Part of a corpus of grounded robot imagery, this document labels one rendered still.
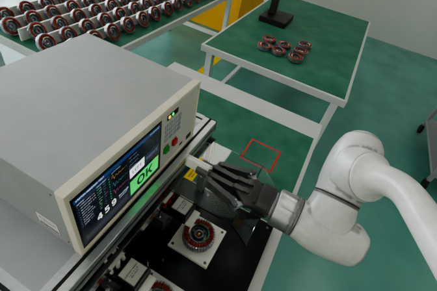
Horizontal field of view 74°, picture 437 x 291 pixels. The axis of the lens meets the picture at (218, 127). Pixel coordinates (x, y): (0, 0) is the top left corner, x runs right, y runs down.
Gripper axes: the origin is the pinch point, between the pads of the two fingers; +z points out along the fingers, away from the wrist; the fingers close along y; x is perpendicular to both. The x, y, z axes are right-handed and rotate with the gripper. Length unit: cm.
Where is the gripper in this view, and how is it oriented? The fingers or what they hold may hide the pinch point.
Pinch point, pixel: (198, 165)
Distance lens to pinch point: 73.7
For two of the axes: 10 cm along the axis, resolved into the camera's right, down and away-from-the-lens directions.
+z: -8.7, -4.2, 2.5
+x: 1.6, -7.3, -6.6
